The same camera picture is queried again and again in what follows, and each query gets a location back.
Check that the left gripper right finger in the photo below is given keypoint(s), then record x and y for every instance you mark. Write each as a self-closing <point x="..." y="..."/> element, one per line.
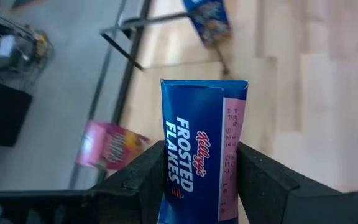
<point x="278" y="205"/>

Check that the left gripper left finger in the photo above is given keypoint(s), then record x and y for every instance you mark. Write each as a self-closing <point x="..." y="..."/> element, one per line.
<point x="120" y="205"/>

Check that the Raisin Bran cereal box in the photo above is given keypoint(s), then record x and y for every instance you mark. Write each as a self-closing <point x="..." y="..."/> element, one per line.
<point x="110" y="146"/>

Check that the Frosted Flakes cereal box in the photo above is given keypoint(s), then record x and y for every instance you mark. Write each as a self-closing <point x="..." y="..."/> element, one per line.
<point x="210" y="21"/>
<point x="194" y="124"/>

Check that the black floor case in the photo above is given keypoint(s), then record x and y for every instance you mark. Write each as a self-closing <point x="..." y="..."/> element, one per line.
<point x="2" y="112"/>

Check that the white paper label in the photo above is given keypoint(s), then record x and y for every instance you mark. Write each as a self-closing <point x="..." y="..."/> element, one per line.
<point x="6" y="46"/>

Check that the black aluminium table frame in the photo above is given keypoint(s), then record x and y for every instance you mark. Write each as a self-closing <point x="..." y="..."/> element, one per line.
<point x="126" y="81"/>

